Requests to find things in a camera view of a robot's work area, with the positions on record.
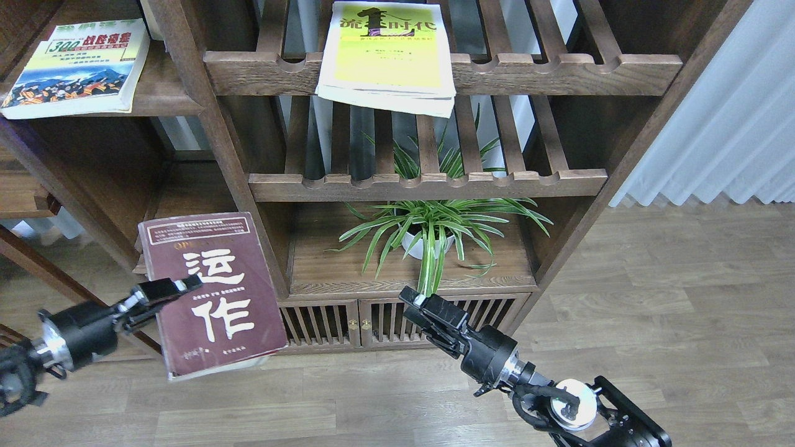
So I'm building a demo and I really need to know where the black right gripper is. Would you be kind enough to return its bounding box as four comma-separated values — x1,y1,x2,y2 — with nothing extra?
399,286,519,394

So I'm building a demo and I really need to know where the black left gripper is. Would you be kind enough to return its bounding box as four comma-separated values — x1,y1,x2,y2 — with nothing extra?
37,274,202,373

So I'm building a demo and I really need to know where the maroon cover thick book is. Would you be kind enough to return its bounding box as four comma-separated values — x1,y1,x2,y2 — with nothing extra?
139,212,289,381

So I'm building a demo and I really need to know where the colourful 300 paperback book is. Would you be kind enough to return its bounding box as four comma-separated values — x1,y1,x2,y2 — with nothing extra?
2,18,150,120

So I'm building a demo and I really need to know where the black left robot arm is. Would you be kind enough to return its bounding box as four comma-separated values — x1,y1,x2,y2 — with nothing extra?
1,274,202,417

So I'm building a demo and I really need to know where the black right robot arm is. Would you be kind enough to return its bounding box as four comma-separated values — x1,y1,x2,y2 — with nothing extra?
399,286,672,446

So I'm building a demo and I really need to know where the white plant pot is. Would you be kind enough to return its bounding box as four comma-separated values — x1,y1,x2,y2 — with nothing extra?
401,227,455,260

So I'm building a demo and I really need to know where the green spider plant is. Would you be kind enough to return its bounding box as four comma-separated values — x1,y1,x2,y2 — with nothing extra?
329,106,554,299

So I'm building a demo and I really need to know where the left slatted cabinet door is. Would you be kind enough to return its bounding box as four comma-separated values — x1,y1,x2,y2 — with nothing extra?
279,299,361,354

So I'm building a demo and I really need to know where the dark wooden bookshelf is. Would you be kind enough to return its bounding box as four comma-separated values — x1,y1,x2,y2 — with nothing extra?
2,1,752,333

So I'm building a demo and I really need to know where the yellow green cover book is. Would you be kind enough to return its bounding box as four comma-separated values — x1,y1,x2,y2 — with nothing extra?
316,2,457,119

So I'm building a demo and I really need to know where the white pleated curtain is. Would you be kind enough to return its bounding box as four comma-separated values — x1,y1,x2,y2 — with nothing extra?
610,1,794,207

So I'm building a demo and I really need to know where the wooden furniture frame left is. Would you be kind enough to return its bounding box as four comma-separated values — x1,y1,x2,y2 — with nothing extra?
0,146,162,361

